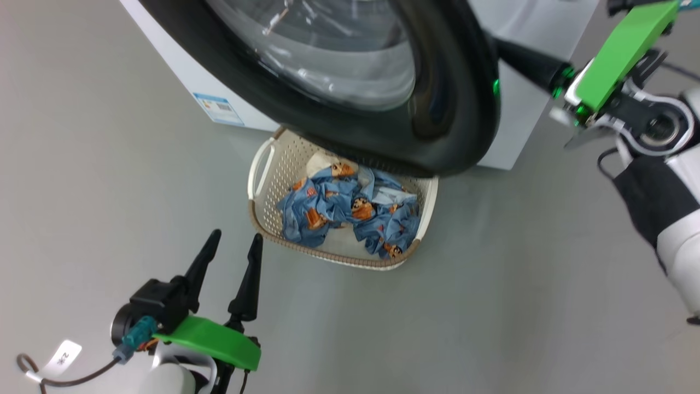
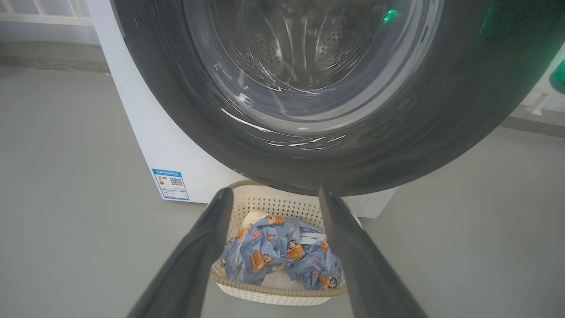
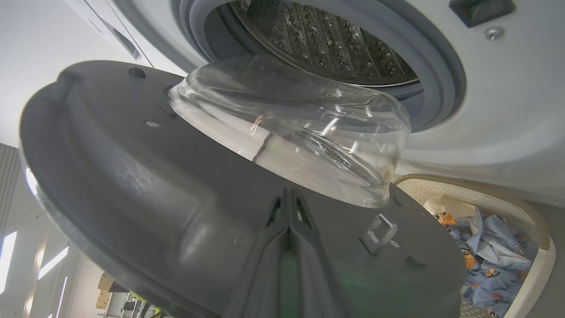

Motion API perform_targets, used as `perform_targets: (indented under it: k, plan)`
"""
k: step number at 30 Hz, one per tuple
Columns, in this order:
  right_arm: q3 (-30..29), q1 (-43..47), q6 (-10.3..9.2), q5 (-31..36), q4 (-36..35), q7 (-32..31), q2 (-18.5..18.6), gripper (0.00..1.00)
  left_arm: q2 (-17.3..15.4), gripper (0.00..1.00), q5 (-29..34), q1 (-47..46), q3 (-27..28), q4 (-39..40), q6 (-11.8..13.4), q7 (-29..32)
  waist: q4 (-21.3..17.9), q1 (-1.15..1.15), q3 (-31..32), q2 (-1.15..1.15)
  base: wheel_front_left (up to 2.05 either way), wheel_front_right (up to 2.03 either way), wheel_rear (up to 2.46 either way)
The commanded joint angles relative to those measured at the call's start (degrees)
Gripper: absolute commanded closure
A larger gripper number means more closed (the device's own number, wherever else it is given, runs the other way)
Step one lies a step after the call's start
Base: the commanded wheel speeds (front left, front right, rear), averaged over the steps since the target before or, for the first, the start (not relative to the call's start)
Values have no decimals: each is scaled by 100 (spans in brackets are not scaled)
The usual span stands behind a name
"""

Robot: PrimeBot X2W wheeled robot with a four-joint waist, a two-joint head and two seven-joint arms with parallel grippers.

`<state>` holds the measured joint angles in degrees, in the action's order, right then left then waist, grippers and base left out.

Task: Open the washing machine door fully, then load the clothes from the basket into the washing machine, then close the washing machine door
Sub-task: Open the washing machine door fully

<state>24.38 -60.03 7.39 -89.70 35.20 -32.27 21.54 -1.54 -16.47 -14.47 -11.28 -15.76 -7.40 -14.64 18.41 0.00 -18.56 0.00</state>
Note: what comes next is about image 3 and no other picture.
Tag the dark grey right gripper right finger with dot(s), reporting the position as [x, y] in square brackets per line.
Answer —
[318, 278]

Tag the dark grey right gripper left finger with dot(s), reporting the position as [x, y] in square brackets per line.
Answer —
[260, 274]

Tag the blue cartoon print garment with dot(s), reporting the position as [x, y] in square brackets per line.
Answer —
[494, 282]
[446, 218]

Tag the dark grey round washer door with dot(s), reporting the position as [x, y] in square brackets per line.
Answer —
[132, 176]

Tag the cream perforated laundry basket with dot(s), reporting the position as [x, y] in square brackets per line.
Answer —
[536, 265]

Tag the white front-load washing machine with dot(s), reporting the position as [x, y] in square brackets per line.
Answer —
[499, 110]

